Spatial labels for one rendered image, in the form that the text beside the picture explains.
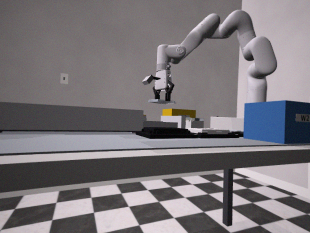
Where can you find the blue open-top bin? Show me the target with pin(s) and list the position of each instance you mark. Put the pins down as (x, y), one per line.
(283, 122)

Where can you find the yellow open-top box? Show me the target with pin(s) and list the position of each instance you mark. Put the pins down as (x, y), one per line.
(179, 112)

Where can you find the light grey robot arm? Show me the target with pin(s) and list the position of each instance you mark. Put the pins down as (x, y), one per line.
(257, 48)

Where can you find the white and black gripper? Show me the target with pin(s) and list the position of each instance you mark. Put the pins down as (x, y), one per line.
(165, 83)

